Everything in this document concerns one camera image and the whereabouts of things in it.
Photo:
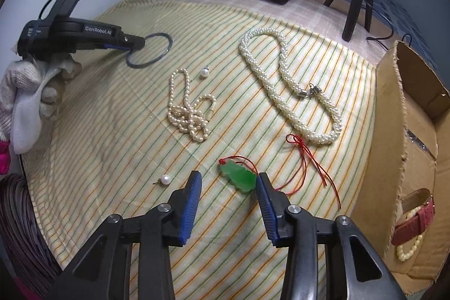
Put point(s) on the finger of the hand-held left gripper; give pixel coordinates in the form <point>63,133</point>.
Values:
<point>133,41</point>

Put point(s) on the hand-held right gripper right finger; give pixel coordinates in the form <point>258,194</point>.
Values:
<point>263,205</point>

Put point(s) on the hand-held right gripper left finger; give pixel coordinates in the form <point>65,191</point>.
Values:
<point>190,208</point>

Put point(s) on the person's left hand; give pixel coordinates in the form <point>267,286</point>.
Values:
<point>17,78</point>

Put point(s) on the pearl earring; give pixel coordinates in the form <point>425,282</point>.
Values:
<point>165,179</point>
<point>203,74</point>

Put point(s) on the striped cloth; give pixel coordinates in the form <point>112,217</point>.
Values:
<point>105,131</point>

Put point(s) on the white cloth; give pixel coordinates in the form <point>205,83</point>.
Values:
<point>26,124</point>

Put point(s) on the cardboard box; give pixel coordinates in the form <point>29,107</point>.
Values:
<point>390,145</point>

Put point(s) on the pink fabric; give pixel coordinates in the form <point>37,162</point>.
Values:
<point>3,159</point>

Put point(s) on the dark wicker basket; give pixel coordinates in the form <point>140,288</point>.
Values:
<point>21,233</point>

